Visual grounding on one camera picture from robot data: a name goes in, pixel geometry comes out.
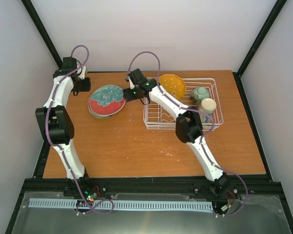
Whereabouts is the red teal patterned plate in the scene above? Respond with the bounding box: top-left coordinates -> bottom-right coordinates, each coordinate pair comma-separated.
88,84 -> 126,116

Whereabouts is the orange dotted plate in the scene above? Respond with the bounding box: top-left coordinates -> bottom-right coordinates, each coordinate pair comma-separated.
159,74 -> 187,100

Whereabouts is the mint green floral bowl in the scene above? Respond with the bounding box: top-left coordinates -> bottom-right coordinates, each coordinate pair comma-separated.
190,87 -> 210,105

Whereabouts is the cream dragon mug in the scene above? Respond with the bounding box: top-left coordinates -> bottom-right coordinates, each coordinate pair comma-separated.
199,98 -> 217,123

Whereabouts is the white bottom plate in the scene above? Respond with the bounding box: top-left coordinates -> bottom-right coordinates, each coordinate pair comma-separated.
88,103 -> 116,119

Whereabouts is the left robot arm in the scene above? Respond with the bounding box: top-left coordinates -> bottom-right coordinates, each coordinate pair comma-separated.
35,56 -> 91,180

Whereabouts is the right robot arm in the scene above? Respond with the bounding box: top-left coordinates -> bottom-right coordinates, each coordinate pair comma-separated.
123,69 -> 229,197

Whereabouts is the metal front panel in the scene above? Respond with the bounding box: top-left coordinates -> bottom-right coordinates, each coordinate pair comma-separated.
6,192 -> 293,234

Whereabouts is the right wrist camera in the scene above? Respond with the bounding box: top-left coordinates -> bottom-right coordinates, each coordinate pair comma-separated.
125,76 -> 135,89

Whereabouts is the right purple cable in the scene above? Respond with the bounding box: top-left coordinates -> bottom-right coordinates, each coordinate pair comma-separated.
126,51 -> 249,218

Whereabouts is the purple cable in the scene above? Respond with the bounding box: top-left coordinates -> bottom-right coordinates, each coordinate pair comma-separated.
44,44 -> 115,215
126,51 -> 249,218

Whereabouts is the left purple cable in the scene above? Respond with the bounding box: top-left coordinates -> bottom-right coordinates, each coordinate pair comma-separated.
44,44 -> 115,215

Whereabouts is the white wire dish rack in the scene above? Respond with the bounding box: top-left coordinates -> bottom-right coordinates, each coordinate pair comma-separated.
143,77 -> 225,131

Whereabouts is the left black frame post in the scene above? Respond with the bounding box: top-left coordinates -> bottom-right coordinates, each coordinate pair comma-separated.
21,0 -> 63,68

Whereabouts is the black frame post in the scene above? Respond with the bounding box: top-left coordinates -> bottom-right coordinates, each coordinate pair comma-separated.
236,0 -> 288,76
21,0 -> 63,68

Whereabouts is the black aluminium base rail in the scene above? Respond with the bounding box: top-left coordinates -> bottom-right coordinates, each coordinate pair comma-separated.
21,175 -> 285,201

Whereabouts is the light blue cable duct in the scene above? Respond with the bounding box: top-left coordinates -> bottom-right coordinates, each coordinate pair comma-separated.
28,198 -> 213,213

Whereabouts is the right black frame post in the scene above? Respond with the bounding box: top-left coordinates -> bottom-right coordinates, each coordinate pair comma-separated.
236,0 -> 288,76

